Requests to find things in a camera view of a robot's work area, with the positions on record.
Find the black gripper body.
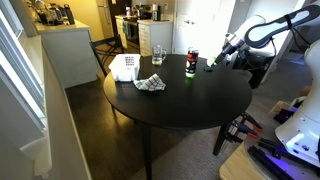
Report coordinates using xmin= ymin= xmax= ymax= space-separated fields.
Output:
xmin=218 ymin=33 xmax=243 ymax=62

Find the dark soda can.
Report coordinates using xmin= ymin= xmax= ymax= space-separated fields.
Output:
xmin=185 ymin=46 xmax=200 ymax=80

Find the white door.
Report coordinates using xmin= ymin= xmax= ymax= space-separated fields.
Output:
xmin=172 ymin=0 xmax=234 ymax=63

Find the round black table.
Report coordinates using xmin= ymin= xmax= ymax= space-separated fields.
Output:
xmin=103 ymin=54 xmax=254 ymax=180

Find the clear glass mug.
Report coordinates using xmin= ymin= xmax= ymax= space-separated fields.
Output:
xmin=151 ymin=44 xmax=167 ymax=66

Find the white kitchen cabinet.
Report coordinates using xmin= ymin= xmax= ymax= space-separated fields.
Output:
xmin=137 ymin=19 xmax=174 ymax=57

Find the black orange clamp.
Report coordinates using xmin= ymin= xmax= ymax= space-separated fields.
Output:
xmin=227 ymin=120 xmax=260 ymax=144
xmin=239 ymin=111 xmax=263 ymax=133

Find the checkered dish cloth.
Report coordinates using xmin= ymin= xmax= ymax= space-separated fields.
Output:
xmin=133 ymin=73 xmax=167 ymax=92

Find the silver coffee maker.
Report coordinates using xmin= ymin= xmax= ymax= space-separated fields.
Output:
xmin=151 ymin=3 xmax=161 ymax=22

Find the black kitchen stove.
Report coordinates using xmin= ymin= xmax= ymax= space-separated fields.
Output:
xmin=122 ymin=16 xmax=141 ymax=52

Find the white tissue box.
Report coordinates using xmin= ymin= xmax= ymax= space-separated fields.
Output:
xmin=108 ymin=53 xmax=142 ymax=83

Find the hanging teal towel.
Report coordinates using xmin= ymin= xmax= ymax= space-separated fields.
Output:
xmin=121 ymin=20 xmax=131 ymax=36

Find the light wooden board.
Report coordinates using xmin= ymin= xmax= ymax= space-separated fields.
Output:
xmin=218 ymin=140 xmax=268 ymax=180

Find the dark wooden chair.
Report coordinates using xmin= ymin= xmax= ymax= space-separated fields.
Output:
xmin=89 ymin=34 xmax=125 ymax=78

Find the white kitchen island counter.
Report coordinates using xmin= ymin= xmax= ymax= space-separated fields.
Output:
xmin=34 ymin=19 xmax=100 ymax=89

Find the black water bottle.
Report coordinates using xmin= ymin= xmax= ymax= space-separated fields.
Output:
xmin=63 ymin=4 xmax=76 ymax=26

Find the coffee machine with glass jug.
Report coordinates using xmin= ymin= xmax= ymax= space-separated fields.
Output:
xmin=35 ymin=2 xmax=64 ymax=26

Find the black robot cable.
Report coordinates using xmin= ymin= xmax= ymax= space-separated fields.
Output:
xmin=289 ymin=26 xmax=320 ymax=48

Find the black metal rail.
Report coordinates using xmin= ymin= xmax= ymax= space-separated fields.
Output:
xmin=247 ymin=138 xmax=294 ymax=180

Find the white window frame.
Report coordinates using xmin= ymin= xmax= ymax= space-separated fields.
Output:
xmin=0 ymin=8 xmax=48 ymax=132

